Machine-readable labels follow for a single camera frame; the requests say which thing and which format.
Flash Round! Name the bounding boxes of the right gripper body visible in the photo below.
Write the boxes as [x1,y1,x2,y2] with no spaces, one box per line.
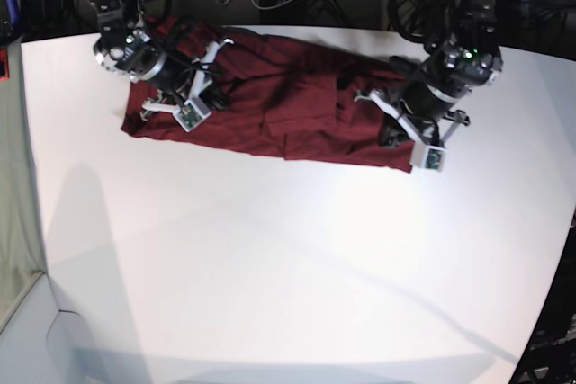
[140,38,235,121]

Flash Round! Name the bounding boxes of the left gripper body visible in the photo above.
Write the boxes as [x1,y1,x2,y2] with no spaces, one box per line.
[353,89,471,147]

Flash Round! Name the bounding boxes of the dark red t-shirt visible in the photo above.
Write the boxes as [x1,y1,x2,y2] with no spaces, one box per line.
[121,22,413,173]

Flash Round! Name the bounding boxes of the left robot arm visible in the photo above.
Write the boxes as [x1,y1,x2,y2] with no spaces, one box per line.
[355,0,503,148]

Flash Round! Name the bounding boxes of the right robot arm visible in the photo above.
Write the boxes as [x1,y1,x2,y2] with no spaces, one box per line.
[88,0,233,131]

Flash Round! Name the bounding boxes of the red box at left edge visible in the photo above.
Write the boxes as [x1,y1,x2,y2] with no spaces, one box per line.
[0,48,10,82]

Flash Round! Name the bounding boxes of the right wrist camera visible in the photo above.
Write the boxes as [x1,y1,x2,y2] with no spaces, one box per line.
[173,98,212,132]

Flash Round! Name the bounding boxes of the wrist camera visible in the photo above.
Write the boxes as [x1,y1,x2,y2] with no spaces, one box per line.
[410,142,447,172]
[173,98,212,132]

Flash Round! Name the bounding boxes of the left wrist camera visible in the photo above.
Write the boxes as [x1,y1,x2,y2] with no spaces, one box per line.
[410,142,447,172]

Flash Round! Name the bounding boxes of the blue handled tool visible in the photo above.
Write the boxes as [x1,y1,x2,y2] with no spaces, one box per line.
[5,0,21,27]

